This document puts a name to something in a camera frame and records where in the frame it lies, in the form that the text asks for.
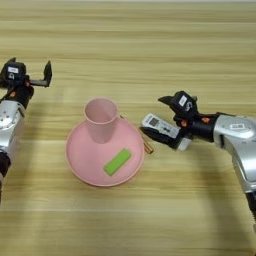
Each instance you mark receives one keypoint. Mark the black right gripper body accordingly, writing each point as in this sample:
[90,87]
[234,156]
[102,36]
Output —
[201,126]

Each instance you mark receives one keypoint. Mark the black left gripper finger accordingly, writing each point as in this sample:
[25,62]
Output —
[11,60]
[48,73]

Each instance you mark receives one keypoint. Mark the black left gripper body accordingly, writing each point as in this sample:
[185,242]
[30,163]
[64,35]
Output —
[21,93]

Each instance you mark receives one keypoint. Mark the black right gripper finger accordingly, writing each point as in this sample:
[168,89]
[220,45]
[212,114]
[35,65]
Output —
[166,99]
[163,137]

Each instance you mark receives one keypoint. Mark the white remote control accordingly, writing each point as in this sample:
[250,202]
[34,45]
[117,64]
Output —
[156,123]

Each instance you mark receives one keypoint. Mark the green rectangular block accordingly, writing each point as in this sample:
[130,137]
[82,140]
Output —
[117,162]

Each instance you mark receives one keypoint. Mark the pink plastic cup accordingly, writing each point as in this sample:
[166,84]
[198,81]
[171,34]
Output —
[101,126]

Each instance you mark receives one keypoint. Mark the pink plastic plate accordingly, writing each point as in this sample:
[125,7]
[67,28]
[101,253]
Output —
[86,160]

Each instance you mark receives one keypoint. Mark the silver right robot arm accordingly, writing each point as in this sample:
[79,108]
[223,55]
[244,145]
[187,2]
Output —
[240,146]

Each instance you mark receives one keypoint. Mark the right gripper labelled black box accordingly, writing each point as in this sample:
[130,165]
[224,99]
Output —
[176,107]

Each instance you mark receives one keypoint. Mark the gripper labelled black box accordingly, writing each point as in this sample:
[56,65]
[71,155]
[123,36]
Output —
[176,107]
[18,76]

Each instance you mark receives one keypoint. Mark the left gripper labelled black box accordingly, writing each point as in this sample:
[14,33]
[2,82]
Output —
[18,76]

